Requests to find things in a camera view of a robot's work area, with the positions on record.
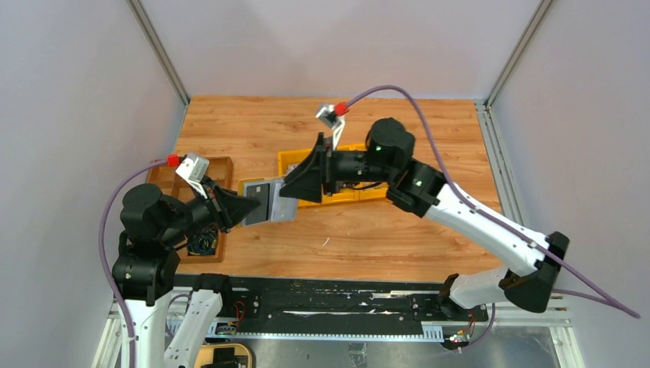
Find yellow leather card holder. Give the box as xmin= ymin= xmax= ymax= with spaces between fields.
xmin=238 ymin=176 xmax=298 ymax=227

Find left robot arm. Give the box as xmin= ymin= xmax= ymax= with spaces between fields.
xmin=111 ymin=176 xmax=261 ymax=367

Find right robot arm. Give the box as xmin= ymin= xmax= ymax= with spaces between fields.
xmin=279 ymin=118 xmax=569 ymax=317

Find yellow plastic bin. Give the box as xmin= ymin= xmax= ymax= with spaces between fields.
xmin=278 ymin=138 xmax=399 ymax=208

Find wooden compartment tray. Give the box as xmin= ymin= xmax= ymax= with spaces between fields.
xmin=147 ymin=156 xmax=234 ymax=264

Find yellow tray with phone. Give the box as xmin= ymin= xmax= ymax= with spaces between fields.
xmin=194 ymin=343 xmax=255 ymax=368

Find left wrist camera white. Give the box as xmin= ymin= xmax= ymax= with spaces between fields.
xmin=176 ymin=153 xmax=209 ymax=199

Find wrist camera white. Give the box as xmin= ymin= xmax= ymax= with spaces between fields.
xmin=315 ymin=102 xmax=348 ymax=150
xmin=176 ymin=153 xmax=209 ymax=199

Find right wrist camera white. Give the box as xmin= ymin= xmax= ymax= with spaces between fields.
xmin=315 ymin=102 xmax=348 ymax=150

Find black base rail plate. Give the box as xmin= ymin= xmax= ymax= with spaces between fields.
xmin=177 ymin=274 xmax=491 ymax=337

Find aluminium frame rails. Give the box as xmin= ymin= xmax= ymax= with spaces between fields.
xmin=98 ymin=102 xmax=570 ymax=367

